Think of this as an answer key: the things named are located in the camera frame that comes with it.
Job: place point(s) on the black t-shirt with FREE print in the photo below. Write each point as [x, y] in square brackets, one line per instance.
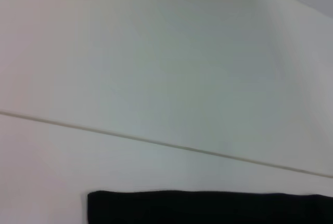
[208, 208]

